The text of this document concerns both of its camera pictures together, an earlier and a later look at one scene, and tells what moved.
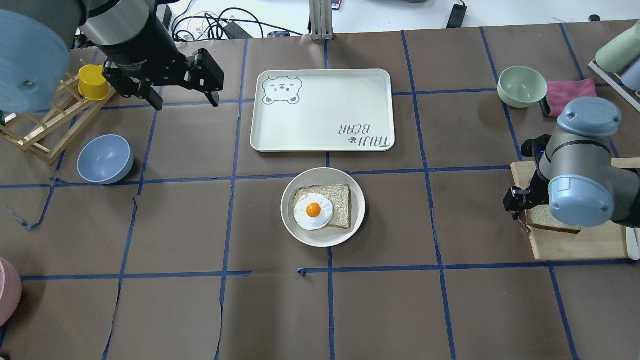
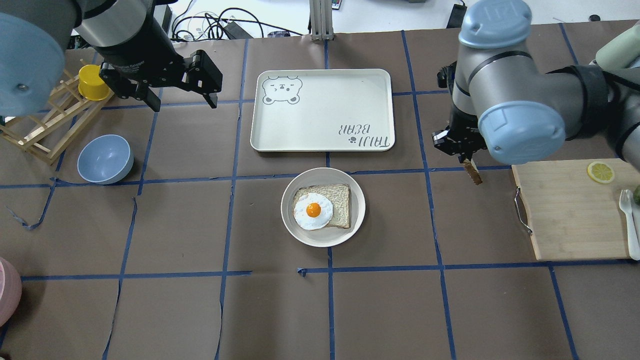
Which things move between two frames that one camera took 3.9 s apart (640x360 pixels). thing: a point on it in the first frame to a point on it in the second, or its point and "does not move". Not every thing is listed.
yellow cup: [93, 85] does not move
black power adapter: [234, 32] does not move
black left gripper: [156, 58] does not move
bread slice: [540, 215] to [473, 171]
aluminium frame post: [321, 20] does not move
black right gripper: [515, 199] to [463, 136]
